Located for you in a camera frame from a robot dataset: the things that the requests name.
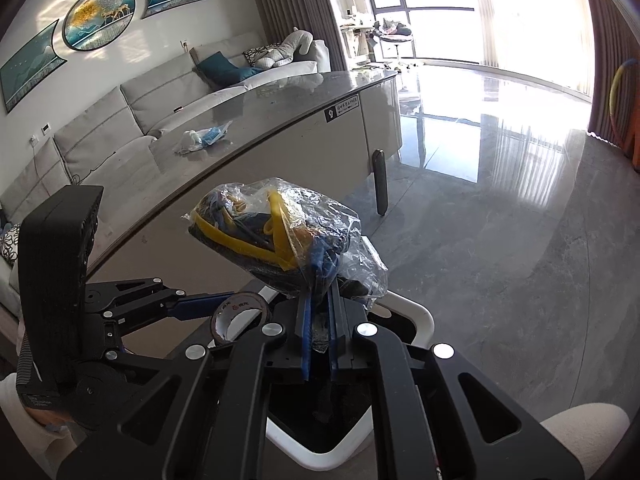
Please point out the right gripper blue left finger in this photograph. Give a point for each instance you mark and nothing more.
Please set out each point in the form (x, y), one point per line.
(303, 330)

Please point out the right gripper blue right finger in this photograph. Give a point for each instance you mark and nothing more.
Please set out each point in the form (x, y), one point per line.
(344, 316)

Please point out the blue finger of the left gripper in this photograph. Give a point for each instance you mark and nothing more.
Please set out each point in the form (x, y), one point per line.
(192, 307)

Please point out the tape roll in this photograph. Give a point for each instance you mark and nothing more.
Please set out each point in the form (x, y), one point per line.
(234, 315)

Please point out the yellow blue item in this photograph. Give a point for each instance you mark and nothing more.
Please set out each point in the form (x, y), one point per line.
(292, 238)

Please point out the white trash bin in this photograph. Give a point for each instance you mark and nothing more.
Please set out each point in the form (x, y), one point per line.
(322, 421)

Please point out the person's left hand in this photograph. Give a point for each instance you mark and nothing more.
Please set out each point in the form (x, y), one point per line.
(50, 420)

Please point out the black white floral cushion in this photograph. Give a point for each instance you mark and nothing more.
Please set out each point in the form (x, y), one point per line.
(9, 243)

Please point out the black table leg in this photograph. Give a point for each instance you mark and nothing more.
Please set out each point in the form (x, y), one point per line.
(378, 162)

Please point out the grey fabric sofa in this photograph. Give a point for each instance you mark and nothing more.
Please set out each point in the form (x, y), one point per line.
(133, 114)

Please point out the teal cushion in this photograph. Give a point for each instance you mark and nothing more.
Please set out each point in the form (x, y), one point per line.
(219, 70)

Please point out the patterned cushion near plush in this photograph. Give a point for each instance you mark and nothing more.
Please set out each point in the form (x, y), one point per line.
(252, 55)

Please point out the white plush toy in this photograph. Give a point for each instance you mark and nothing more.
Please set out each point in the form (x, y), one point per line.
(298, 41)

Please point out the grey curtain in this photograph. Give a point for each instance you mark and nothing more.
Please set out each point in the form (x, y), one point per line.
(279, 17)

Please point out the colourful hula hoop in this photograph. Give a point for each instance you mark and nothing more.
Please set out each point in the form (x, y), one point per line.
(614, 97)

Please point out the left teal wall painting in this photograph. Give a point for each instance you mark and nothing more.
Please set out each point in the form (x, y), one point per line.
(29, 66)

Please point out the round teal gold wall art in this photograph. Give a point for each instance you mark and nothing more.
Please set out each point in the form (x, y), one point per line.
(93, 24)

